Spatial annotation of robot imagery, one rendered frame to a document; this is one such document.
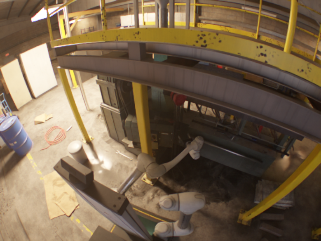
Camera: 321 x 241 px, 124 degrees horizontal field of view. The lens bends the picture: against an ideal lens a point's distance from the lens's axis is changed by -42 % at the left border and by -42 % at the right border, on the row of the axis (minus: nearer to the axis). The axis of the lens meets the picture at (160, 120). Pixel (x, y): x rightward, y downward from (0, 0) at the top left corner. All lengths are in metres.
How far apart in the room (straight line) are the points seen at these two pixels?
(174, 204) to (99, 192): 0.61
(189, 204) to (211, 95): 0.77
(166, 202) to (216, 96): 0.79
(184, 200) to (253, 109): 0.77
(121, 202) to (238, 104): 0.92
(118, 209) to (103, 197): 0.06
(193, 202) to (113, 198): 0.67
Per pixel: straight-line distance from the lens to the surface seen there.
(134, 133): 2.30
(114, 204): 0.48
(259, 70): 1.42
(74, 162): 0.51
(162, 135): 2.17
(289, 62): 0.95
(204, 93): 1.09
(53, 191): 3.04
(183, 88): 1.13
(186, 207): 1.06
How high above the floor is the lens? 2.22
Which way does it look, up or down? 39 degrees down
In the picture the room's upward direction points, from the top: 1 degrees counter-clockwise
